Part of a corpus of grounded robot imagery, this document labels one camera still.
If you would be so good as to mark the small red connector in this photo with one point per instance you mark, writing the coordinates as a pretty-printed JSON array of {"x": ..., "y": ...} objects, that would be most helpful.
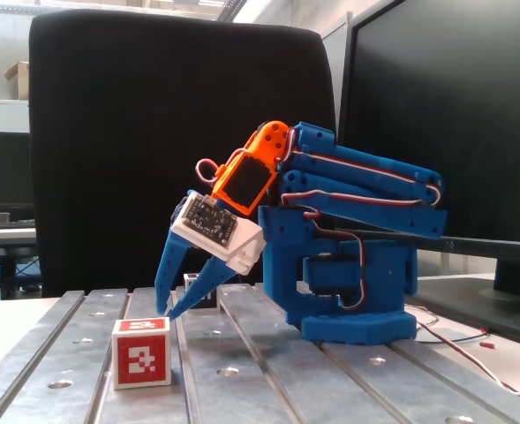
[{"x": 488, "y": 344}]

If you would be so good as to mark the red cube with white marker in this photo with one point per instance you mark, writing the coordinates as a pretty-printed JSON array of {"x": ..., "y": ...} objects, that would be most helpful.
[{"x": 140, "y": 358}]

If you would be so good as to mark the brown cardboard box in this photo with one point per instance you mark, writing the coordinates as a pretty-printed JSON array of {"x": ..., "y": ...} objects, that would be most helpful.
[{"x": 19, "y": 79}]

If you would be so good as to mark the large black computer monitor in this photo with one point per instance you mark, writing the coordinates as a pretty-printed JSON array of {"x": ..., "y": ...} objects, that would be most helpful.
[{"x": 462, "y": 110}]

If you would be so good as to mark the slotted metal base plate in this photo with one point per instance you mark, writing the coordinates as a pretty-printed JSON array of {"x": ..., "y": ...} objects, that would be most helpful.
[{"x": 264, "y": 388}]

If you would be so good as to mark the black cube with white five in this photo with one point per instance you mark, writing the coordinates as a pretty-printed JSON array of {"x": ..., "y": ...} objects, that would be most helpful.
[{"x": 210, "y": 302}]

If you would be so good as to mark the black keyboard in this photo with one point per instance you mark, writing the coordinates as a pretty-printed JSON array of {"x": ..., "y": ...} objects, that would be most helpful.
[{"x": 3, "y": 224}]

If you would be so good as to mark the small black background monitor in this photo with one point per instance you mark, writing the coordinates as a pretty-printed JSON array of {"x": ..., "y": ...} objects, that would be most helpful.
[{"x": 5, "y": 168}]

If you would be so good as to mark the white cabinet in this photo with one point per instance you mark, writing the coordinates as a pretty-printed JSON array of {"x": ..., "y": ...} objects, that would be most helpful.
[{"x": 5, "y": 115}]

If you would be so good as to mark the white background desk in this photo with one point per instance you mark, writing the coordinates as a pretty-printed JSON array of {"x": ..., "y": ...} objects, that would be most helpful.
[{"x": 3, "y": 236}]

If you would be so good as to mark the blue gripper, black servo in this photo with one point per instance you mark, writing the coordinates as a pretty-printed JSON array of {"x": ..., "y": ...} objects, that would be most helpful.
[{"x": 177, "y": 250}]

